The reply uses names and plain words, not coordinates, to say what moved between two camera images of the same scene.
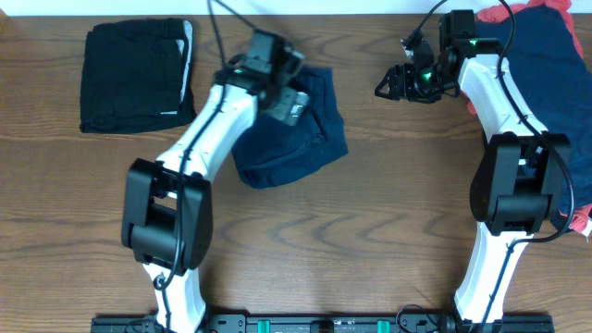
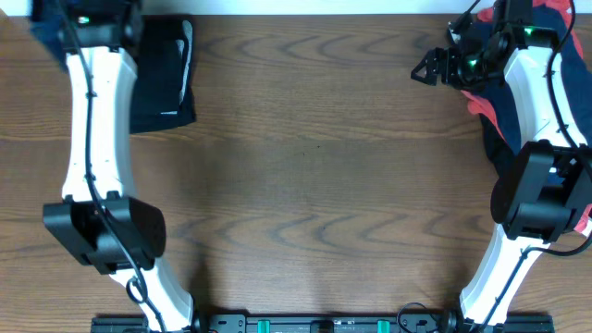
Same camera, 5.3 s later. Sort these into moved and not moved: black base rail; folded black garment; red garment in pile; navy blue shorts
Moved: navy blue shorts
Not moved: red garment in pile; black base rail; folded black garment
